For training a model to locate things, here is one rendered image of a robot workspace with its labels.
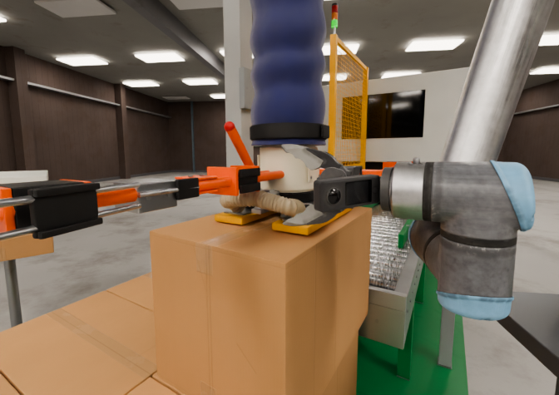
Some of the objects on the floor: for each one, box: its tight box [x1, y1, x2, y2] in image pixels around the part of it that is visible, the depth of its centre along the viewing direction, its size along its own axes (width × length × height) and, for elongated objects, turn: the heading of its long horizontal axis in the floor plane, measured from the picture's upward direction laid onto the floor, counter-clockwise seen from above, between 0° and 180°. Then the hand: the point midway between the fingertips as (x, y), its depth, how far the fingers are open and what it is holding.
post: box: [438, 306, 455, 369], centre depth 148 cm, size 7×7×100 cm
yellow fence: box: [328, 33, 369, 170], centre depth 291 cm, size 117×10×210 cm
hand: (279, 185), depth 54 cm, fingers open, 14 cm apart
